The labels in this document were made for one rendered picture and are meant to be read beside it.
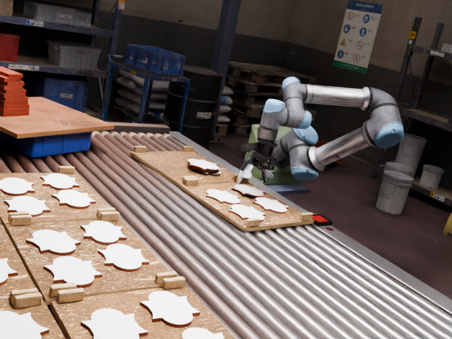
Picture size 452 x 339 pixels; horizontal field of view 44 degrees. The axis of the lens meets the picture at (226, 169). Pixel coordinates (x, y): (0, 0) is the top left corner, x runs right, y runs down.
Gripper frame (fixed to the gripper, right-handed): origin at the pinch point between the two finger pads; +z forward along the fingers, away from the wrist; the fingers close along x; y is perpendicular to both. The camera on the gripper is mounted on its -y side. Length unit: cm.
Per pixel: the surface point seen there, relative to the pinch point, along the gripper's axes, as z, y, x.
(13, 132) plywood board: -4, -45, -81
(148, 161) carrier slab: 5.7, -38.7, -24.9
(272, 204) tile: 2.7, 14.9, -0.4
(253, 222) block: 1.3, 29.0, -22.2
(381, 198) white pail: 91, -145, 319
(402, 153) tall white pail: 63, -198, 413
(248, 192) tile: 2.6, 2.6, -2.6
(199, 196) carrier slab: 4.2, 0.5, -25.0
